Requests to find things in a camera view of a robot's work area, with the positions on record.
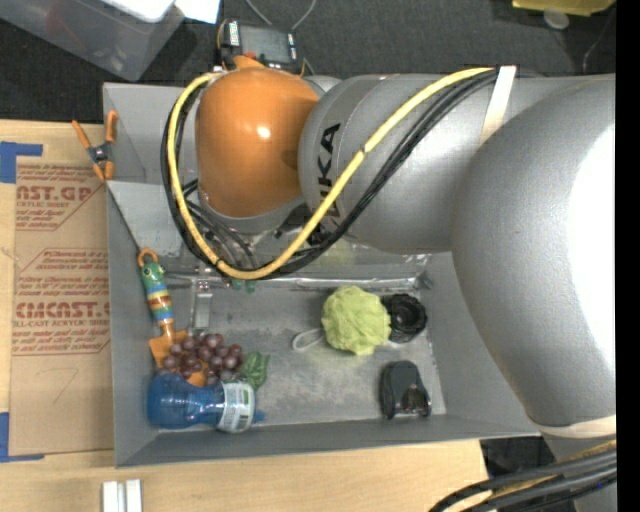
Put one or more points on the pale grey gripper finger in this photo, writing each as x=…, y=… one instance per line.
x=203, y=310

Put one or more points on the purple toy grapes green leaf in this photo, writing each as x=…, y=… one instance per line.
x=207, y=355

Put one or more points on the blue plastic bottle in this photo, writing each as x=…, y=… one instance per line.
x=180, y=405

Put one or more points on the green bath pouf white loop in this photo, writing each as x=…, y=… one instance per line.
x=355, y=320

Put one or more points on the grey metal bin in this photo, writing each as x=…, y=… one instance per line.
x=320, y=385

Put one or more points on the brown cardboard board red print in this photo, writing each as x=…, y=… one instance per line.
x=55, y=280

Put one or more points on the black round cap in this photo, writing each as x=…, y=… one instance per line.
x=406, y=315

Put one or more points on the black computer mouse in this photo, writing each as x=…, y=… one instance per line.
x=400, y=382

